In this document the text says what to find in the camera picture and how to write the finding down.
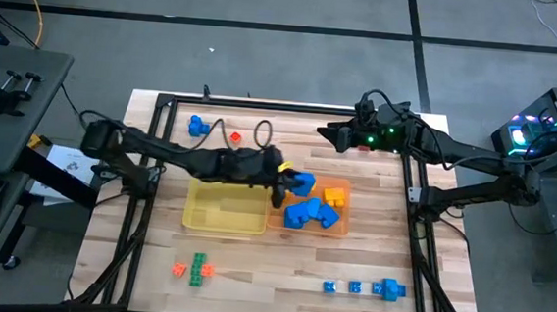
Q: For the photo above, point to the white corner plate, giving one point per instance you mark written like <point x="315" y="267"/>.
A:
<point x="414" y="194"/>

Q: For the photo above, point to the orange translucent plastic bin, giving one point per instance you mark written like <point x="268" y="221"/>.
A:
<point x="343" y="181"/>

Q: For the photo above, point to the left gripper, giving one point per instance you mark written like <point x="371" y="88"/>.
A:
<point x="258" y="167"/>

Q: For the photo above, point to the small green block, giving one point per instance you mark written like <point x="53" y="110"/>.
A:
<point x="196" y="281"/>
<point x="198" y="258"/>
<point x="197" y="269"/>

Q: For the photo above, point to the small red block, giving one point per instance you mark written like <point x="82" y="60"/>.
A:
<point x="363" y="148"/>

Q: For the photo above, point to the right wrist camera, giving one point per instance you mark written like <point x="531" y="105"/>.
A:
<point x="344" y="140"/>

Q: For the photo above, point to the large blue block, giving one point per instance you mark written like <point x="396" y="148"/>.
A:
<point x="328" y="216"/>
<point x="313" y="206"/>
<point x="295" y="217"/>
<point x="196" y="126"/>
<point x="305" y="185"/>
<point x="393" y="289"/>

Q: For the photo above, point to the small orange single-stud block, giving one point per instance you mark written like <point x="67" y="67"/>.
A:
<point x="235" y="137"/>

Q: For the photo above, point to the black caster wheel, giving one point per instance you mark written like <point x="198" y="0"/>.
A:
<point x="11" y="262"/>

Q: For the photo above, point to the white printed sheet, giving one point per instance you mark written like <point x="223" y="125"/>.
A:
<point x="69" y="163"/>

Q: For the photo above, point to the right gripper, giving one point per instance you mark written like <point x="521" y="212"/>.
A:
<point x="383" y="134"/>

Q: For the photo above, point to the yellow tape tag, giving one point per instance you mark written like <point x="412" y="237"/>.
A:
<point x="285" y="166"/>

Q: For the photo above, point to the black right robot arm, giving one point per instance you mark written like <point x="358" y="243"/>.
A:
<point x="470" y="154"/>

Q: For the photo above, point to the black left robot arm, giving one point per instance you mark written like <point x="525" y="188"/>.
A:
<point x="185" y="159"/>

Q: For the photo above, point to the black desk leg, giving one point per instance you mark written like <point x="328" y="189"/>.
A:
<point x="55" y="184"/>

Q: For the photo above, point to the large yellow block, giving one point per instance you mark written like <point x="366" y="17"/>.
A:
<point x="334" y="197"/>

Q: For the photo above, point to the yellow translucent plastic bin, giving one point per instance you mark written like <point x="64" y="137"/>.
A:
<point x="226" y="206"/>

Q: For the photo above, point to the small yellow box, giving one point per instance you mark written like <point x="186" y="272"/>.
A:
<point x="35" y="141"/>

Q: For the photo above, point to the black aluminium rig frame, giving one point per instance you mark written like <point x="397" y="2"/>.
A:
<point x="262" y="106"/>

